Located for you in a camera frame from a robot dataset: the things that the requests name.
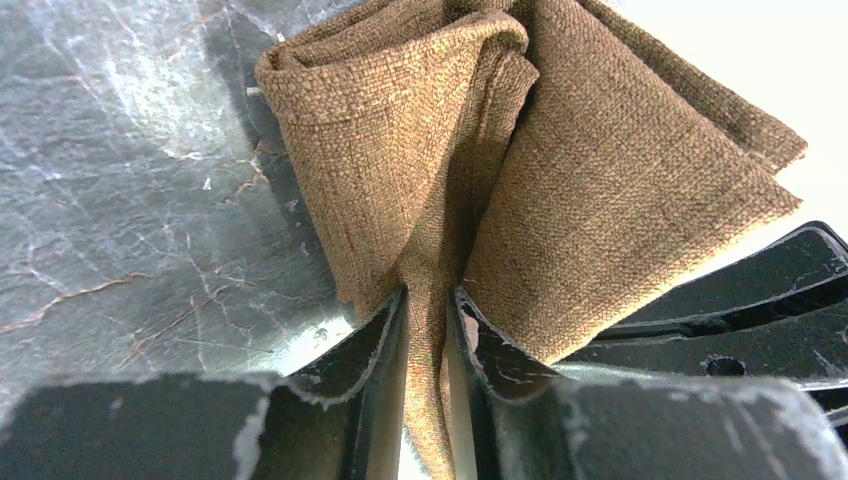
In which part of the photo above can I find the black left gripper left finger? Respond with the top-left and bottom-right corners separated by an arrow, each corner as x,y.
1,287 -> 408,479

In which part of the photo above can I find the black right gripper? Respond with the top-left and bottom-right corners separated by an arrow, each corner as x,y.
563,221 -> 847,438

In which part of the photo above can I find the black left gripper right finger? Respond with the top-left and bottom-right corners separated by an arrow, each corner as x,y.
450,287 -> 847,479

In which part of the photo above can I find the brown cloth napkin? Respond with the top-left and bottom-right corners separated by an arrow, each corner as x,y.
255,1 -> 807,479

